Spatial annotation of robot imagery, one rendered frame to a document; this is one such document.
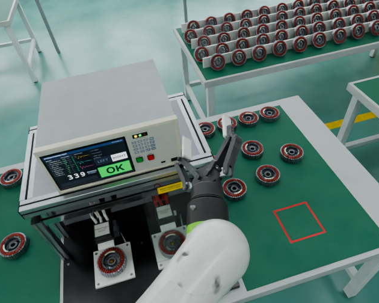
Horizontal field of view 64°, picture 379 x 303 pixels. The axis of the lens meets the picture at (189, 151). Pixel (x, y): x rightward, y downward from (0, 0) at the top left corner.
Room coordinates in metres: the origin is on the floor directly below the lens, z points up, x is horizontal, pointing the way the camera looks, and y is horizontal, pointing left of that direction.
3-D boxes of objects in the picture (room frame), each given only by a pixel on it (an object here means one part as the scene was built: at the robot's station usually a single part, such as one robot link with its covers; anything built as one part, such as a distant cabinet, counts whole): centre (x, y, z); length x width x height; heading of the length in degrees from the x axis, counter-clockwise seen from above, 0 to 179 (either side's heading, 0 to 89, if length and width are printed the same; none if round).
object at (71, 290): (0.57, 0.23, 0.76); 0.64 x 0.47 x 0.02; 101
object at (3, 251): (0.67, 0.79, 0.77); 0.11 x 0.11 x 0.04
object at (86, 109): (0.88, 0.28, 1.22); 0.44 x 0.39 x 0.20; 101
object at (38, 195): (0.87, 0.29, 1.09); 0.68 x 0.44 x 0.05; 101
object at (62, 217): (0.66, 0.25, 1.03); 0.62 x 0.01 x 0.03; 101
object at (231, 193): (0.83, -0.19, 0.77); 0.11 x 0.11 x 0.04
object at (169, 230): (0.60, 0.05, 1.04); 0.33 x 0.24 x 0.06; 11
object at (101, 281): (0.53, 0.35, 0.78); 0.15 x 0.15 x 0.01; 11
